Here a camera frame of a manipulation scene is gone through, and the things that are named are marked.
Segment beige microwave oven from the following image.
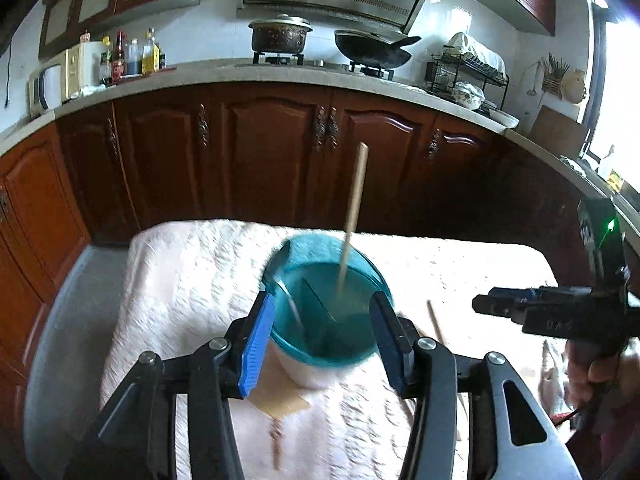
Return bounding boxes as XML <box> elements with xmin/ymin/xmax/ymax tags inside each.
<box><xmin>27</xmin><ymin>41</ymin><xmax>104</xmax><ymax>120</ymax></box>

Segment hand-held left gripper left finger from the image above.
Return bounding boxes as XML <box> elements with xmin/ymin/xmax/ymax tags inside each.
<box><xmin>65</xmin><ymin>290</ymin><xmax>278</xmax><ymax>480</ymax></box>

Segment dark wooden base cabinets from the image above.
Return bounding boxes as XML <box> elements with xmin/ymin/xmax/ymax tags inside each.
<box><xmin>0</xmin><ymin>82</ymin><xmax>618</xmax><ymax>411</ymax></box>

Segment white cloth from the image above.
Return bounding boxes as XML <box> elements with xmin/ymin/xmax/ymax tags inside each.
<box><xmin>444</xmin><ymin>32</ymin><xmax>507</xmax><ymax>75</ymax></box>

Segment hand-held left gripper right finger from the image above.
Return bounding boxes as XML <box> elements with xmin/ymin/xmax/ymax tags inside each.
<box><xmin>369</xmin><ymin>291</ymin><xmax>583</xmax><ymax>480</ymax></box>

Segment yellow oil bottle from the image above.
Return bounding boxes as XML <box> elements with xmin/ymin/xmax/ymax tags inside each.
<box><xmin>142</xmin><ymin>27</ymin><xmax>160</xmax><ymax>75</ymax></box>

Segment floral lidded bowl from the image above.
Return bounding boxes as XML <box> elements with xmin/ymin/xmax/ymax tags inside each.
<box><xmin>452</xmin><ymin>81</ymin><xmax>487</xmax><ymax>111</ymax></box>

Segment black wok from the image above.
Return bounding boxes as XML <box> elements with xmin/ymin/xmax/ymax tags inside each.
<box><xmin>333</xmin><ymin>29</ymin><xmax>423</xmax><ymax>70</ymax></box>

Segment wall chopstick holder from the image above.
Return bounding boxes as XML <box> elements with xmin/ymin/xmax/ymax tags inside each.
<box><xmin>539</xmin><ymin>51</ymin><xmax>572</xmax><ymax>96</ymax></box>

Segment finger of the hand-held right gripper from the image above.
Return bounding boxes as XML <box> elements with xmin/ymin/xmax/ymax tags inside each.
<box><xmin>510</xmin><ymin>300</ymin><xmax>611</xmax><ymax>336</ymax></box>
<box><xmin>472</xmin><ymin>286</ymin><xmax>593</xmax><ymax>318</ymax></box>

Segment pink quilted table cover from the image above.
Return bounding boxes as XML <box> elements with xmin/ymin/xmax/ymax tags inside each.
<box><xmin>100</xmin><ymin>217</ymin><xmax>571</xmax><ymax>480</ymax></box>

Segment teal and white utensil holder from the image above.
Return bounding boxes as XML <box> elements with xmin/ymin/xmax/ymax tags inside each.
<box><xmin>261</xmin><ymin>232</ymin><xmax>396</xmax><ymax>391</ymax></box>

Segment black dish rack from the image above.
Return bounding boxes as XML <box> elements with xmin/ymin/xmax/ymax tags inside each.
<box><xmin>425</xmin><ymin>51</ymin><xmax>511</xmax><ymax>112</ymax></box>

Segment stone countertop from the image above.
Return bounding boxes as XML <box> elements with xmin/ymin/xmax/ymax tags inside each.
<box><xmin>0</xmin><ymin>59</ymin><xmax>640</xmax><ymax>241</ymax></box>

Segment black wall cable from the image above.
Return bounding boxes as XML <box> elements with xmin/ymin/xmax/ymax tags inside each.
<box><xmin>2</xmin><ymin>44</ymin><xmax>13</xmax><ymax>109</ymax></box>

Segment wooden cutting board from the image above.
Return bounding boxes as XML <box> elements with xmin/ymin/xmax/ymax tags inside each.
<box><xmin>528</xmin><ymin>105</ymin><xmax>592</xmax><ymax>159</ymax></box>

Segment white spoon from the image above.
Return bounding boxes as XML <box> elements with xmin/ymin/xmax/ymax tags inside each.
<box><xmin>267</xmin><ymin>250</ymin><xmax>303</xmax><ymax>333</ymax></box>

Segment person's right hand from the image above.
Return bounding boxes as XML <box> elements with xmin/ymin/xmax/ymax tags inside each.
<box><xmin>565</xmin><ymin>337</ymin><xmax>640</xmax><ymax>411</ymax></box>

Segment gas stove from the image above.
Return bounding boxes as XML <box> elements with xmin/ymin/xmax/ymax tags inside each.
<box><xmin>249</xmin><ymin>50</ymin><xmax>401</xmax><ymax>81</ymax></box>

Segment light wooden chopstick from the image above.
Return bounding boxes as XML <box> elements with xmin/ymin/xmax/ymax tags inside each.
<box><xmin>426</xmin><ymin>300</ymin><xmax>472</xmax><ymax>423</ymax></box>
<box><xmin>339</xmin><ymin>142</ymin><xmax>370</xmax><ymax>292</ymax></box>

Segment white plate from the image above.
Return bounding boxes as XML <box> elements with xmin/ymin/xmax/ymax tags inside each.
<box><xmin>481</xmin><ymin>105</ymin><xmax>521</xmax><ymax>129</ymax></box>

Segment red label sauce bottle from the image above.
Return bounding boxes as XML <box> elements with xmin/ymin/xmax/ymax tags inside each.
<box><xmin>112</xmin><ymin>31</ymin><xmax>126</xmax><ymax>82</ymax></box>

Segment window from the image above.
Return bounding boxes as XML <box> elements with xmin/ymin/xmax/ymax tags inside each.
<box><xmin>582</xmin><ymin>0</ymin><xmax>640</xmax><ymax>173</ymax></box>

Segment person's right forearm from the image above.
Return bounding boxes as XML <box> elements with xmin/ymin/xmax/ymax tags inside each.
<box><xmin>575</xmin><ymin>385</ymin><xmax>640</xmax><ymax>480</ymax></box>

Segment dark cooking pot with lid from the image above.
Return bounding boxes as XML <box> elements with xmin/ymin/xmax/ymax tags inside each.
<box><xmin>248</xmin><ymin>14</ymin><xmax>314</xmax><ymax>56</ymax></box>

